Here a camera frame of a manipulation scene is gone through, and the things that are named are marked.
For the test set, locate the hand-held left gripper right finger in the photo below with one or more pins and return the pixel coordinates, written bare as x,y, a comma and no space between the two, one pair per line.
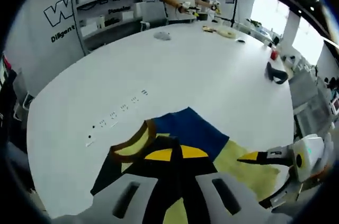
212,200

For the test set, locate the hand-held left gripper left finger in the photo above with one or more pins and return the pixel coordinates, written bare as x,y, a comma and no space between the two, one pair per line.
132,197

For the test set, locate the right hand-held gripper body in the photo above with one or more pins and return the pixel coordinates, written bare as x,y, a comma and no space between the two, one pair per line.
310,155

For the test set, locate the yellow black blue garment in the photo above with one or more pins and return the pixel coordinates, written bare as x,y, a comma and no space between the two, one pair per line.
190,126

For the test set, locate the grey mesh chair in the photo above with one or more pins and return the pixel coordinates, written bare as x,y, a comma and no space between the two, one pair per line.
310,107

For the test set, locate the white table power strip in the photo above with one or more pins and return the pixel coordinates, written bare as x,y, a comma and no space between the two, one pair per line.
112,118

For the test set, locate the black curved object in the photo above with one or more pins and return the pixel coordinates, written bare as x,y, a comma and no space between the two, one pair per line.
271,71

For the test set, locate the small red box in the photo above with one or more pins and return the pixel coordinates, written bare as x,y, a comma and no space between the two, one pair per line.
274,54

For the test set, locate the beige cloth item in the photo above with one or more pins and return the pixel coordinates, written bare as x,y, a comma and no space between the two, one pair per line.
225,33

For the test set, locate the grey white office chair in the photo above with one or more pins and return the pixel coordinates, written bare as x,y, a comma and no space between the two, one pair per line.
22,94

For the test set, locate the black tripod stand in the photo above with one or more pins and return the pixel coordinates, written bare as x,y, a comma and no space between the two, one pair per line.
234,7

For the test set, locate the grey crumpled cloth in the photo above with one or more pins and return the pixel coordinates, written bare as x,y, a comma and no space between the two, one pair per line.
162,36

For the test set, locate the grey chair back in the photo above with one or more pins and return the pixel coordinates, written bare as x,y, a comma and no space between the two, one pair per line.
151,13

